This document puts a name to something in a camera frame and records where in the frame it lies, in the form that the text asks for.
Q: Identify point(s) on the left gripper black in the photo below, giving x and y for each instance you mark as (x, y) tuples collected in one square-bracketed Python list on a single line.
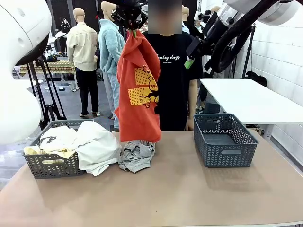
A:
[(130, 6)]

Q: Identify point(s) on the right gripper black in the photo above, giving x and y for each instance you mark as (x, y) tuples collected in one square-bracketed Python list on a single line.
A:
[(207, 46)]

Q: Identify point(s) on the orange t-shirt yellow print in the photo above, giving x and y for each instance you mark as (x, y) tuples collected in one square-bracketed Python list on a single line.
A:
[(139, 82)]

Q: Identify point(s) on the grey marl shorts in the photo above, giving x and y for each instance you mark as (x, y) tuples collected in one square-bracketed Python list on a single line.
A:
[(135, 156)]

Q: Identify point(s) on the white t-shirt black print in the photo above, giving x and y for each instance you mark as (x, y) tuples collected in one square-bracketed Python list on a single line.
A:
[(97, 149)]

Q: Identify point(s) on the cream yellow garment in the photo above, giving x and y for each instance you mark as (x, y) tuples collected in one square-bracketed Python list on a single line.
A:
[(32, 150)]

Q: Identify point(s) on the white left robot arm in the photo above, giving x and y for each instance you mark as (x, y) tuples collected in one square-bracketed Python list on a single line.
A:
[(19, 23)]

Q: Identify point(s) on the person's left forearm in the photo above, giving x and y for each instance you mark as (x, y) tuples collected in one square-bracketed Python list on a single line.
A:
[(193, 99)]

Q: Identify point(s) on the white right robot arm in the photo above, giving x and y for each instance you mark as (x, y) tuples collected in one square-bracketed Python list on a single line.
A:
[(279, 9)]

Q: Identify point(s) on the person's left hand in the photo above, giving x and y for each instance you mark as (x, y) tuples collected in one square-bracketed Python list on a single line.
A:
[(189, 124)]

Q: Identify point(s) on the person in black t-shirt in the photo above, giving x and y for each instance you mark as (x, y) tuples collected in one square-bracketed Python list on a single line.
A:
[(172, 82)]

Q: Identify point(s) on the mannequin blue fleece light jeans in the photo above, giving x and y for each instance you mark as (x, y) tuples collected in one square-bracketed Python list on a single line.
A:
[(110, 47)]

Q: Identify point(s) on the bare beige mannequin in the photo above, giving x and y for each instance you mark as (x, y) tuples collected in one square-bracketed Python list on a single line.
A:
[(214, 9), (185, 14)]

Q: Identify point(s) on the black light stand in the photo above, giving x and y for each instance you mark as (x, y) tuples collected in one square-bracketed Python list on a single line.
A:
[(247, 59)]

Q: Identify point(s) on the mannequin cream jacket black trousers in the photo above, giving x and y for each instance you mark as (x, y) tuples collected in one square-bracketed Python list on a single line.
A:
[(81, 47)]

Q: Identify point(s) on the black bag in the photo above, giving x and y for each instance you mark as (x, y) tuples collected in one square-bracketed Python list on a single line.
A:
[(256, 79)]

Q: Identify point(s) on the white rectangular table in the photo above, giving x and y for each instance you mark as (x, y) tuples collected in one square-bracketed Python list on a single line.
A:
[(248, 101)]

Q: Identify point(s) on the table with patterned cloth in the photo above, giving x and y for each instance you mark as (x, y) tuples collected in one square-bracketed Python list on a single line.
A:
[(56, 67)]

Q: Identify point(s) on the grey plastic lattice basket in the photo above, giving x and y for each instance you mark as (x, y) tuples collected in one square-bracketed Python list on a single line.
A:
[(227, 153), (52, 168)]

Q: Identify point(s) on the black camera tripod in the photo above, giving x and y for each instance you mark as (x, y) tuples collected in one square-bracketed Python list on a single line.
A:
[(47, 113)]

